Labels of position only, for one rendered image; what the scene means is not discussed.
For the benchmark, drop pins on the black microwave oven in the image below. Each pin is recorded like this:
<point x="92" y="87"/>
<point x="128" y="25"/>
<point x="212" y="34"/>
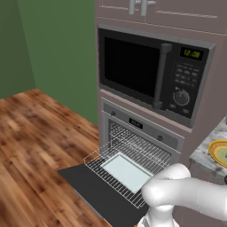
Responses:
<point x="153" y="74"/>

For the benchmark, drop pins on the grey built-in oven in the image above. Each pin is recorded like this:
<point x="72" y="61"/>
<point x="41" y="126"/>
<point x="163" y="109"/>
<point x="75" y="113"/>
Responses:
<point x="142" y="127"/>

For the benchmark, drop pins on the yellow patterned plate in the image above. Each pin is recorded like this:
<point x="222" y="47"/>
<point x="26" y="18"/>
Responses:
<point x="220" y="151"/>

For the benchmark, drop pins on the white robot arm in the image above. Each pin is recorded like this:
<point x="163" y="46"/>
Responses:
<point x="183" y="189"/>

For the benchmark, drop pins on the black oven door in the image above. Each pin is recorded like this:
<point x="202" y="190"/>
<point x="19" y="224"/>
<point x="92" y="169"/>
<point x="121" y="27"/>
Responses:
<point x="97" y="189"/>

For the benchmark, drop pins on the pale rectangular baking tray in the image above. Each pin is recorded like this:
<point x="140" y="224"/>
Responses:
<point x="127" y="173"/>

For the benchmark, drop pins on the taupe cupboard door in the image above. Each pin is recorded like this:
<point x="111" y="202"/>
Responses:
<point x="189" y="11"/>
<point x="118" y="9"/>

